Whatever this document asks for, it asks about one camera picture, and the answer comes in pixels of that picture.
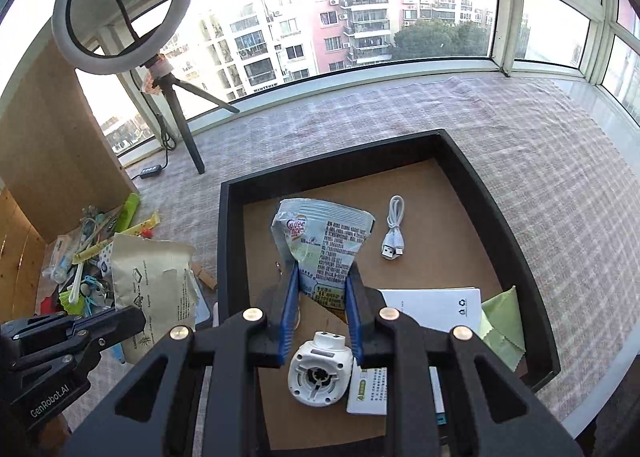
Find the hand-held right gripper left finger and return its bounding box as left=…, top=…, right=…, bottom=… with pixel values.
left=65, top=263, right=301, bottom=457

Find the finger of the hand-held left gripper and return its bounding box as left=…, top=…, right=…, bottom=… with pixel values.
left=10, top=306, right=147, bottom=373
left=0, top=312, right=121, bottom=338

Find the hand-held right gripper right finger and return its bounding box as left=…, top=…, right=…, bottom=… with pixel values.
left=345, top=264, right=583, bottom=457

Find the kraft paper bag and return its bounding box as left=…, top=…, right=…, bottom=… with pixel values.
left=110, top=233, right=212, bottom=364

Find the white round mini speaker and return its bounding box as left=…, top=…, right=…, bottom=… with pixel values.
left=287, top=330, right=356, bottom=409

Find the white card with green print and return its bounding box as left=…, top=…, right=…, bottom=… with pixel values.
left=346, top=366, right=390, bottom=416

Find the white box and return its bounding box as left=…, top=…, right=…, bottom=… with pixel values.
left=377, top=287, right=483, bottom=340

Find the coffee creamer packet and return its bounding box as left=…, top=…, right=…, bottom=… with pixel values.
left=271, top=198, right=376, bottom=323

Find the white usb cable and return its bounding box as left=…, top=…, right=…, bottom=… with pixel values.
left=381, top=194, right=407, bottom=261

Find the black rectangular tray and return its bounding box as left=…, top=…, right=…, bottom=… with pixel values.
left=217, top=129, right=561, bottom=457

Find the long yellow stick packet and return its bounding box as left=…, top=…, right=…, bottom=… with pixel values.
left=72, top=211, right=162, bottom=266

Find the green microfibre cloth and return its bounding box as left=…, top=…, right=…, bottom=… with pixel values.
left=480, top=286, right=527, bottom=371

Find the blue and white tube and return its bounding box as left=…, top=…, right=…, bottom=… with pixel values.
left=47, top=234, right=73, bottom=284

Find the dotted tissue pack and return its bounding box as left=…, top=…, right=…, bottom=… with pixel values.
left=97, top=239, right=122, bottom=274

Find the pine plank panel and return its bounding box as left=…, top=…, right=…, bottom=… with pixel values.
left=0, top=186, right=48, bottom=325

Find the bright green packet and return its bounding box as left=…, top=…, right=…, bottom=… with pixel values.
left=116, top=193, right=142, bottom=234

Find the black tripod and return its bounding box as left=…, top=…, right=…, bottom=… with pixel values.
left=142, top=54, right=241, bottom=175

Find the black ring light cable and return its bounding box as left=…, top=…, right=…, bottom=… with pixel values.
left=122, top=112, right=177, bottom=181

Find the white ring light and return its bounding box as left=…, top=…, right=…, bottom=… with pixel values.
left=52, top=0, right=195, bottom=76

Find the white window frame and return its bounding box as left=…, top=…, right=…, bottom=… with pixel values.
left=0, top=0, right=640, bottom=158

